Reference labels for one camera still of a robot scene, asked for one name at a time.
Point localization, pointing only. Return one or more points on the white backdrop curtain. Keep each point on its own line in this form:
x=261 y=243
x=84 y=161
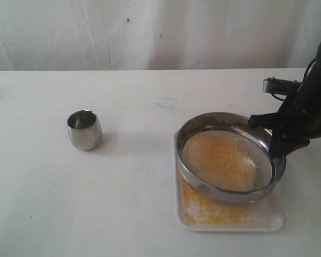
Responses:
x=148 y=35

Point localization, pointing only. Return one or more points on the yellow grain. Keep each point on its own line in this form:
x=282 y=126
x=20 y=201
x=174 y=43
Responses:
x=222 y=162

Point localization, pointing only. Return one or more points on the stainless steel cup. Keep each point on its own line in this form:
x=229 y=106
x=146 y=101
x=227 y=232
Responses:
x=84 y=130

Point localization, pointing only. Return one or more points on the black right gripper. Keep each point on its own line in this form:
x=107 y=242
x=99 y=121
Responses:
x=299 y=123

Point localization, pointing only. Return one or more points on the round steel sieve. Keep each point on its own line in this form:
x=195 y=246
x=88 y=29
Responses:
x=255 y=141

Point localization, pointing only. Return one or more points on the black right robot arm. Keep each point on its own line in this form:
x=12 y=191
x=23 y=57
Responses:
x=310 y=84

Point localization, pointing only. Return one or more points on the white plastic tray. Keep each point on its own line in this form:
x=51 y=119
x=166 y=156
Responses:
x=266 y=214

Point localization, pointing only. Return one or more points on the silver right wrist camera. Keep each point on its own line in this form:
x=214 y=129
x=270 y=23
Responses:
x=279 y=86

